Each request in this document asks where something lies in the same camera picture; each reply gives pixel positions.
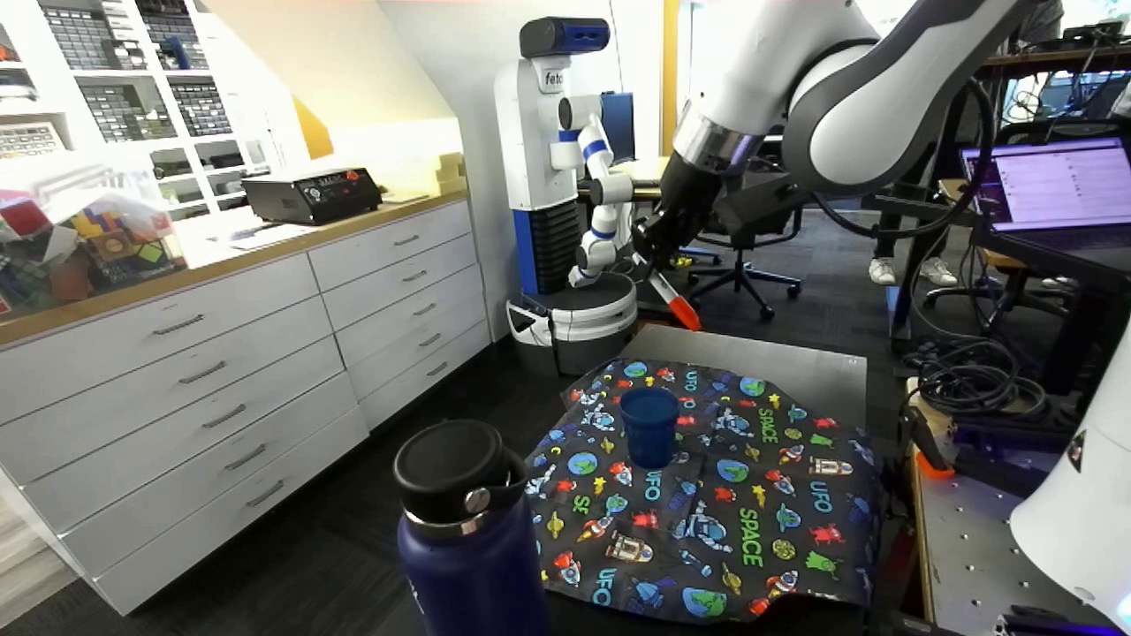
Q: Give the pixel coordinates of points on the black desk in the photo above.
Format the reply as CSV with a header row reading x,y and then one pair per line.
x,y
930,209

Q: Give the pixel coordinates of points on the dark space print cloth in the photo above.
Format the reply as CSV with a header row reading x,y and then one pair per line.
x,y
709,533

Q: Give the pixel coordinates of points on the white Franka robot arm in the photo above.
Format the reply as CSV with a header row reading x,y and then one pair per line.
x,y
755,57

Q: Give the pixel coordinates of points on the clear bin of colourful toys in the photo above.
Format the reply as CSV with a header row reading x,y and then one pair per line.
x,y
107,254

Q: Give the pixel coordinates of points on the white shelf with parts drawers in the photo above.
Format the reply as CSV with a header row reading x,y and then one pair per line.
x,y
117,106

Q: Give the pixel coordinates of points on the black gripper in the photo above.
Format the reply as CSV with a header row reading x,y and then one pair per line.
x,y
690,201

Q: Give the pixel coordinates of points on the white drawer cabinet wooden top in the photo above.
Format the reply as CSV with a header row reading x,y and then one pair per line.
x,y
176,391

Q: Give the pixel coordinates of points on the white and blue mobile robot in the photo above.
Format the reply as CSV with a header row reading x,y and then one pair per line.
x,y
547,235

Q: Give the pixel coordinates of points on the blue plastic cup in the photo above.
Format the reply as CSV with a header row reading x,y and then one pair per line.
x,y
652,429

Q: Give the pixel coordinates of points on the black laptop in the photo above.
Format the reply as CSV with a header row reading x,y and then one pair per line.
x,y
1046,182

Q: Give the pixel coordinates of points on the beige box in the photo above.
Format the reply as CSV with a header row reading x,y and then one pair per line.
x,y
452,174

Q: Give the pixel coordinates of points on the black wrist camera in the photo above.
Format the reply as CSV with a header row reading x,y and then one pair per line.
x,y
765,204

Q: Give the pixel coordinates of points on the black tool case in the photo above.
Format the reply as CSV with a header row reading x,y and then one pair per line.
x,y
308,196

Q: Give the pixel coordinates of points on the black device box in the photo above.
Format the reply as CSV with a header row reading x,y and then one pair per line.
x,y
1008,453

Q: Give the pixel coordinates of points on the navy water bottle black lid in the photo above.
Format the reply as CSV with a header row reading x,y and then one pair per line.
x,y
470,566

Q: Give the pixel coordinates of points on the black office chair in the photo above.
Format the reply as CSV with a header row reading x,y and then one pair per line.
x,y
739,278

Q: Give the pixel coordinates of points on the yellow triangular sign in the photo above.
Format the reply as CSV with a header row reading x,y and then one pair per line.
x,y
311,136

